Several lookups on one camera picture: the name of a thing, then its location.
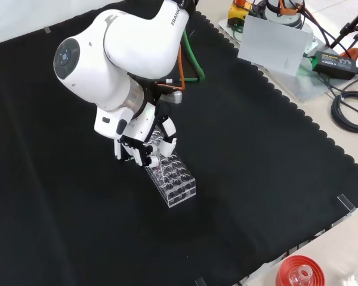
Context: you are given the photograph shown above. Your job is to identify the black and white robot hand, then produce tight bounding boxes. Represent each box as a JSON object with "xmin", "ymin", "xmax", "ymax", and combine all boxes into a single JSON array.
[{"xmin": 113, "ymin": 102, "xmax": 178, "ymax": 168}]

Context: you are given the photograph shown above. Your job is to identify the clear glass test tube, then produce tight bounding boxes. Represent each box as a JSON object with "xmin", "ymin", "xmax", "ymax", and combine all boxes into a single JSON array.
[{"xmin": 151, "ymin": 148, "xmax": 165, "ymax": 183}]

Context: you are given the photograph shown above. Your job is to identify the clear test tube rack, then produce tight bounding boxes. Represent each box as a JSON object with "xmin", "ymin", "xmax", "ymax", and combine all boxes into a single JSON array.
[{"xmin": 143, "ymin": 125, "xmax": 197, "ymax": 209}]

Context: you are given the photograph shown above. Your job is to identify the black bench cloth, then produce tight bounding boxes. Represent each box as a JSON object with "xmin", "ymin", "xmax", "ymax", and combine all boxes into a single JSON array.
[{"xmin": 0, "ymin": 0, "xmax": 358, "ymax": 286}]

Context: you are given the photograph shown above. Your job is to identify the yellow stop button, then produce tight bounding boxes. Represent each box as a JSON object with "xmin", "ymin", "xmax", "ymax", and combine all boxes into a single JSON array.
[{"xmin": 227, "ymin": 0, "xmax": 254, "ymax": 27}]

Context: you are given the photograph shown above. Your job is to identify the black power adapter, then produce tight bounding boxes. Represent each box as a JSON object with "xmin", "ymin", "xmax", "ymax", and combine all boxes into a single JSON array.
[{"xmin": 312, "ymin": 50, "xmax": 358, "ymax": 80}]

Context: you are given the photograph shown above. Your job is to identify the red ribbed funnel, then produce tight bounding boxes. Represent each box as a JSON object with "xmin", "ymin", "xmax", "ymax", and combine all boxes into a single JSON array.
[{"xmin": 275, "ymin": 254, "xmax": 326, "ymax": 286}]

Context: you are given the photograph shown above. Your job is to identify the small clear glass piece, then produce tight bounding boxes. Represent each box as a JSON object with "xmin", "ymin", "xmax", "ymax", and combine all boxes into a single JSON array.
[{"xmin": 289, "ymin": 264, "xmax": 314, "ymax": 286}]

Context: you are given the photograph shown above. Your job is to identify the orange clamp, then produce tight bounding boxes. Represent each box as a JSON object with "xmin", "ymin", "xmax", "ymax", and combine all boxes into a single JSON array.
[{"xmin": 339, "ymin": 46, "xmax": 358, "ymax": 61}]

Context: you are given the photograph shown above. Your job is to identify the black tripod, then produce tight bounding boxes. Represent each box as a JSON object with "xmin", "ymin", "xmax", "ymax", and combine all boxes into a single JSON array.
[{"xmin": 329, "ymin": 0, "xmax": 358, "ymax": 51}]

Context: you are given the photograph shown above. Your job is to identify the orange cable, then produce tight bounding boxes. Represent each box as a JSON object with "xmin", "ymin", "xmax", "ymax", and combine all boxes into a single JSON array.
[{"xmin": 155, "ymin": 49, "xmax": 187, "ymax": 92}]

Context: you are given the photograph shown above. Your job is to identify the green cable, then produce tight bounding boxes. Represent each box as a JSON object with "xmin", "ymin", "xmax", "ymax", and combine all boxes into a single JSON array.
[{"xmin": 178, "ymin": 29, "xmax": 206, "ymax": 85}]

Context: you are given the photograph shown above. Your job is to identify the metal base plate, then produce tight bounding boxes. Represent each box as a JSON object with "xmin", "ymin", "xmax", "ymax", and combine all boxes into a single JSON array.
[{"xmin": 217, "ymin": 17, "xmax": 344, "ymax": 104}]

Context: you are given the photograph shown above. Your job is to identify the coiled black cable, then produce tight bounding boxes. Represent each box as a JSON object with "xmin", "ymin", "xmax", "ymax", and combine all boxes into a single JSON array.
[{"xmin": 330, "ymin": 90, "xmax": 358, "ymax": 134}]

